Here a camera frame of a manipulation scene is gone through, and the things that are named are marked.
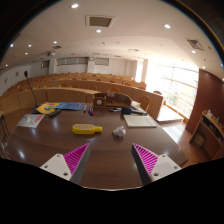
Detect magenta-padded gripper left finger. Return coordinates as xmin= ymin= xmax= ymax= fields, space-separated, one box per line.
xmin=39 ymin=143 xmax=92 ymax=186

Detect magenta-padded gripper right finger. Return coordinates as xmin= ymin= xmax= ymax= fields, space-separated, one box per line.
xmin=130 ymin=143 xmax=183 ymax=186

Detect white charger with red switch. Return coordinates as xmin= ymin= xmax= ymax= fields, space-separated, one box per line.
xmin=112 ymin=125 xmax=127 ymax=138

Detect white notepad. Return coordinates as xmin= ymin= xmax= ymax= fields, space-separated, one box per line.
xmin=123 ymin=114 xmax=158 ymax=129

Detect black remote control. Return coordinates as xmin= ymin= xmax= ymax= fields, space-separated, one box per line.
xmin=48 ymin=108 xmax=62 ymax=118

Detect white sheet with red print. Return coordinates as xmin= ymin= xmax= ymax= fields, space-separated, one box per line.
xmin=16 ymin=113 xmax=46 ymax=129

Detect wooden shelf unit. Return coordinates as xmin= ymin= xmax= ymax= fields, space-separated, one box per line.
xmin=189 ymin=109 xmax=224 ymax=160

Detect blue booklet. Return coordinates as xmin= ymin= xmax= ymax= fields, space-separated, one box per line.
xmin=55 ymin=101 xmax=86 ymax=112

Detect black gooseneck desk microphone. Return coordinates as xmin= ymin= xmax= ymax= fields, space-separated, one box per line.
xmin=23 ymin=70 xmax=43 ymax=115

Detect rows of wooden auditorium seats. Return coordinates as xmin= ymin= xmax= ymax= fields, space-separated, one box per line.
xmin=0 ymin=71 xmax=164 ymax=120

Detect large bright window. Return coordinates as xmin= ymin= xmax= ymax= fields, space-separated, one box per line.
xmin=144 ymin=63 xmax=200 ymax=119

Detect wooden desk organizer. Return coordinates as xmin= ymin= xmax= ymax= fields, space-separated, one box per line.
xmin=92 ymin=92 xmax=133 ymax=110

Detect small ceiling air vent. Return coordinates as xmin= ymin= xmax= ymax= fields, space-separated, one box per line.
xmin=185 ymin=38 xmax=204 ymax=52

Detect recessed ceiling lights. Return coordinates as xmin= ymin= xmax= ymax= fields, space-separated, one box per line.
xmin=9 ymin=3 xmax=208 ymax=56

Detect square ceiling air vent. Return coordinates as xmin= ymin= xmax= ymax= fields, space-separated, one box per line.
xmin=84 ymin=14 xmax=116 ymax=29

